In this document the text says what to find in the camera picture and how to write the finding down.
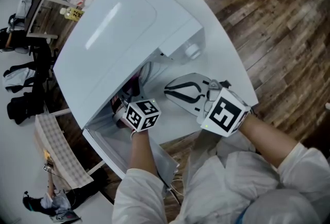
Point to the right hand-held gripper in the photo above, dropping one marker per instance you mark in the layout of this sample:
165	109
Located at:
227	112

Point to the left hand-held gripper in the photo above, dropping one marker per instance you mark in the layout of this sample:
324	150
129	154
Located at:
143	114

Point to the white microwave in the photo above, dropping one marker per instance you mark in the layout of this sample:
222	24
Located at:
116	37

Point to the person's right forearm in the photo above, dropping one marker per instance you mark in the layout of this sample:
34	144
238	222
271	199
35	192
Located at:
268	140

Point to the person's left forearm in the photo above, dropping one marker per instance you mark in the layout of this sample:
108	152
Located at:
141	151

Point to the white table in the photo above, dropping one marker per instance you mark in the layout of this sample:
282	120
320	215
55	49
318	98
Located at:
224	63

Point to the checkered cloth table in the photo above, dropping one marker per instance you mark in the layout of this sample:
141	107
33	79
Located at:
59	145

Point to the black office chair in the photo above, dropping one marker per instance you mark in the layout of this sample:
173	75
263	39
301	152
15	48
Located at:
42	63
25	109

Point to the small yellow object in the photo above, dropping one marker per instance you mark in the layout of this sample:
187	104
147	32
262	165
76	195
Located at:
47	154

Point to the person's white clothing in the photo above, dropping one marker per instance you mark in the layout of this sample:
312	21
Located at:
211	187

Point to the yellow label drink bottle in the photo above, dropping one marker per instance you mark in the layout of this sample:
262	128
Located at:
73	14

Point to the white jacket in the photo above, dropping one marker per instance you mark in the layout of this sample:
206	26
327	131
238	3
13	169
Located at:
18	78

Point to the dark top table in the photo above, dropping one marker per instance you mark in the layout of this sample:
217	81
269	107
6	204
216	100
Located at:
34	6

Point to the white boxy appliance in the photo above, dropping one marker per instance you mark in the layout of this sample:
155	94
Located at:
24	4

